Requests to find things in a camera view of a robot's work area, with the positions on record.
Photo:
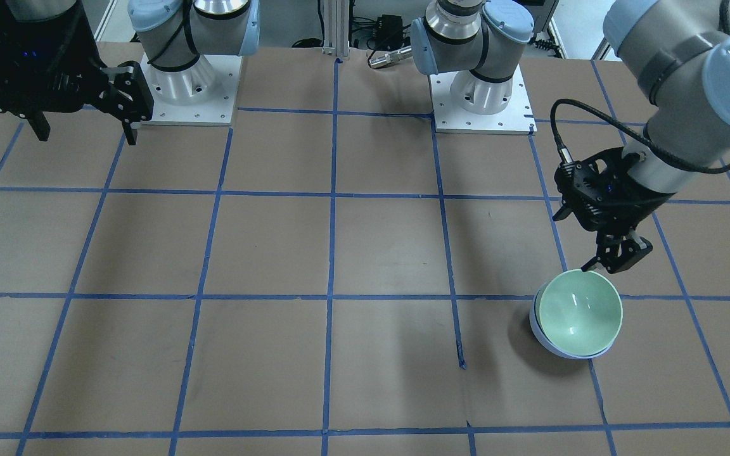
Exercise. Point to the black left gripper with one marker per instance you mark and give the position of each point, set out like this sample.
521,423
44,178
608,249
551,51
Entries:
636,204

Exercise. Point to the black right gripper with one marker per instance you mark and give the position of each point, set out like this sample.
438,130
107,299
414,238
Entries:
73,47

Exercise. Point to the light green bowl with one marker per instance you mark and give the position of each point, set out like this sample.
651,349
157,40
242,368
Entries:
580,312

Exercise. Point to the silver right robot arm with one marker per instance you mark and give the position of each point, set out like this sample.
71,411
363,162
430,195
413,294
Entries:
175,34

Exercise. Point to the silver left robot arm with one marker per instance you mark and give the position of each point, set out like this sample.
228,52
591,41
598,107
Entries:
679,51

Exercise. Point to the light blue bowl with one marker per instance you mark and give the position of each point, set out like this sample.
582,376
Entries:
547,344

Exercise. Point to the silver cylindrical connector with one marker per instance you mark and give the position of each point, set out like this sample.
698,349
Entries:
390,58

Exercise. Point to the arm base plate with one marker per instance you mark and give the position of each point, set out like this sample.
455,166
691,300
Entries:
463,104
202,95

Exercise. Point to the aluminium frame post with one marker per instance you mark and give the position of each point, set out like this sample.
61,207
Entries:
336,17

